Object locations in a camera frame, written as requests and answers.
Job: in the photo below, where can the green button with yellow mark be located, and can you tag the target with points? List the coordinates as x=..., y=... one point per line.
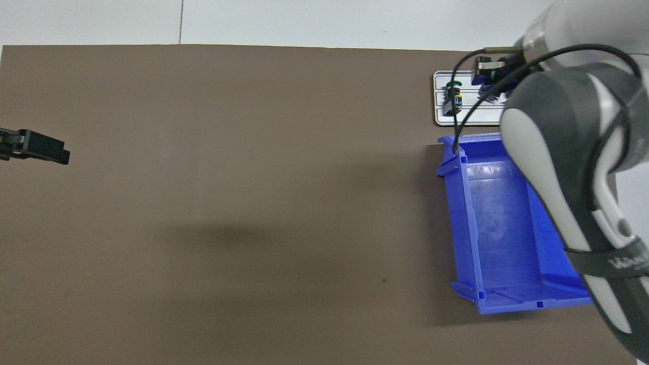
x=454, y=96

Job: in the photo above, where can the blue plastic storage bin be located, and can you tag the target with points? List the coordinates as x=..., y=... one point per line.
x=497, y=243

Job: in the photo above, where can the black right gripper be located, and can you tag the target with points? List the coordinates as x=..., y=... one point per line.
x=512, y=65

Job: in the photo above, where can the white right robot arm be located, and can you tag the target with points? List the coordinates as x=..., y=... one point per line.
x=557, y=152

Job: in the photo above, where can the brown table mat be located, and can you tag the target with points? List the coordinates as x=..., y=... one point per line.
x=228, y=203

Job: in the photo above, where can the grey metal tray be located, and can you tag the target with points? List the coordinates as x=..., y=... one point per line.
x=481, y=117

